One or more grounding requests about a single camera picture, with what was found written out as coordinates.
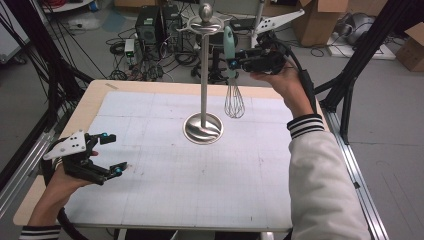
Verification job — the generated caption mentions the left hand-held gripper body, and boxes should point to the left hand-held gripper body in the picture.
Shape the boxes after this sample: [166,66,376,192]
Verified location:
[42,129,113,186]

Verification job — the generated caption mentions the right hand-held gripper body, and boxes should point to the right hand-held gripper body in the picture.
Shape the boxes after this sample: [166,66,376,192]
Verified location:
[244,9,306,75]

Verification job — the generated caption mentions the whisk with mint green handle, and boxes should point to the whisk with mint green handle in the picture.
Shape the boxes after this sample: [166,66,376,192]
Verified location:
[222,25,246,120]

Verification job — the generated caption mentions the steel utensil stand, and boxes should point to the steel utensil stand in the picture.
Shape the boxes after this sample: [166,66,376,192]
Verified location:
[176,2,234,146]

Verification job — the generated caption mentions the person's right hand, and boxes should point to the person's right hand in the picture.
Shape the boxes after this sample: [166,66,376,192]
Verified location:
[250,64,306,106]

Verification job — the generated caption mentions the person's left hand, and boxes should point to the person's left hand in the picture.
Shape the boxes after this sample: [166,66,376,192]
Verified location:
[49,150,100,198]

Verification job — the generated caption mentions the black round stool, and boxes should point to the black round stool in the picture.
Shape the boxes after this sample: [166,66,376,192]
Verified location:
[191,31,240,84]

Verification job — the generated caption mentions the white grid mat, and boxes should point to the white grid mat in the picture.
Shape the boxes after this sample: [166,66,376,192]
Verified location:
[63,90,296,231]

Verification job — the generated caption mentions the open cardboard box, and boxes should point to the open cardboard box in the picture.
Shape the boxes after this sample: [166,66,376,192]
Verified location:
[293,0,351,48]

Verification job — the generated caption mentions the white power adapter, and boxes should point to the white power adapter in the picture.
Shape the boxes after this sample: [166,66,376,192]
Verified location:
[124,38,136,58]

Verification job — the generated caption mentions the black computer tower green label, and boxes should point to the black computer tower green label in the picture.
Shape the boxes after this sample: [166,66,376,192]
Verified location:
[134,5,162,53]

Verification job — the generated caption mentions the grey round device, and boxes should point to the grey round device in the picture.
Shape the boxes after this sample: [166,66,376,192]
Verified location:
[334,12,377,46]

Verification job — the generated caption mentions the round white table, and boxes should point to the round white table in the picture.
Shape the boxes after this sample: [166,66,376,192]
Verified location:
[39,0,96,14]

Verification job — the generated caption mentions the small cardboard box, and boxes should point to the small cardboard box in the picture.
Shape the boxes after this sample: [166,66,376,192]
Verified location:
[395,22,424,73]

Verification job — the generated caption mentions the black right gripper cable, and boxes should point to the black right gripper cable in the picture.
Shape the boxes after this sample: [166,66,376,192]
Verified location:
[281,41,317,116]

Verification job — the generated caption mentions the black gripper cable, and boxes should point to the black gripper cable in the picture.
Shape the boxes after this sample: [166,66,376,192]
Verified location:
[39,159,89,240]
[281,41,317,116]

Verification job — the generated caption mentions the aluminium rail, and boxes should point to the aluminium rail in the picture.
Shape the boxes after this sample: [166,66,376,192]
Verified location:
[0,128,58,219]
[323,108,390,240]

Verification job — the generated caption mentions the black frame with hanging cables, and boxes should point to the black frame with hanging cables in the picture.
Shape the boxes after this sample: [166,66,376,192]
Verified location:
[0,0,96,134]

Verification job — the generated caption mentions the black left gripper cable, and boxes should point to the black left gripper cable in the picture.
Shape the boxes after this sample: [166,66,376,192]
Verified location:
[39,159,89,240]

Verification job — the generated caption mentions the black floor cables tangle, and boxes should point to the black floor cables tangle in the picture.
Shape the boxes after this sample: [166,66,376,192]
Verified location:
[106,29,201,83]

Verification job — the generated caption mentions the black metal frame struts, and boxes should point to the black metal frame struts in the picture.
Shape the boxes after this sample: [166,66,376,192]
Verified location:
[314,0,416,145]

